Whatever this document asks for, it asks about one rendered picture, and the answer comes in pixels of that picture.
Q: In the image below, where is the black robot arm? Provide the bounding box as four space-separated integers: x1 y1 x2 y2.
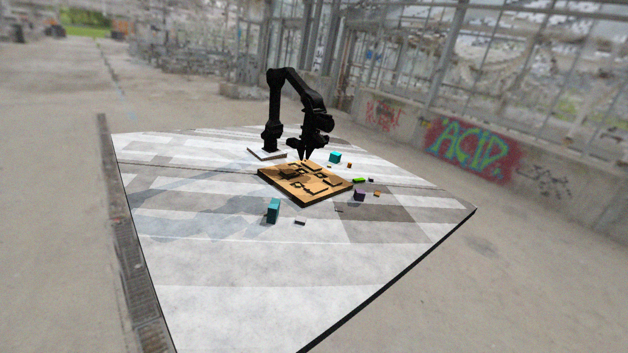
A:
261 67 335 153

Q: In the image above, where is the teal block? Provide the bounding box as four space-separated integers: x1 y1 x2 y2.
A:
266 198 281 225

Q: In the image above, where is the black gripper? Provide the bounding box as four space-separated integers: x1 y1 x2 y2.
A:
286 125 318 161

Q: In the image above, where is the teal cube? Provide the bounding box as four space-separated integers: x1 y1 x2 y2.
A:
329 151 342 164

